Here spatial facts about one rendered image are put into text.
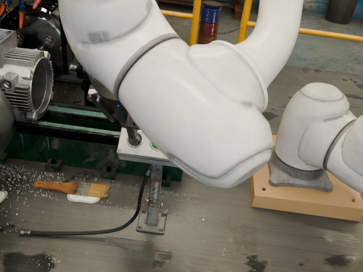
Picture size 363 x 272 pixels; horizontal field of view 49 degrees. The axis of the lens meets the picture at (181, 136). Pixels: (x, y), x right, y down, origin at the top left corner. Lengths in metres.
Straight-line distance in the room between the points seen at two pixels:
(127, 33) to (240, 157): 0.17
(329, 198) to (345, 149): 0.21
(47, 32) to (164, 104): 0.98
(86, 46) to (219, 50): 0.14
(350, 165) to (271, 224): 0.26
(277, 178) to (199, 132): 0.79
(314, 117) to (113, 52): 0.71
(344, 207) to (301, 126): 0.26
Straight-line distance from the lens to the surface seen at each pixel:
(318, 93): 1.08
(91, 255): 0.98
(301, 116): 1.07
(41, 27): 1.35
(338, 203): 1.18
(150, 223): 1.03
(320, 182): 1.20
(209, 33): 1.31
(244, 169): 0.40
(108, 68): 0.44
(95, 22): 0.42
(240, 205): 1.14
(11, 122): 0.97
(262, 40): 0.48
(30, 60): 1.13
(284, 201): 1.14
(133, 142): 0.86
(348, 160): 1.03
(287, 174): 1.17
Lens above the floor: 1.56
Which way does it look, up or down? 34 degrees down
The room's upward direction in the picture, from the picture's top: 7 degrees clockwise
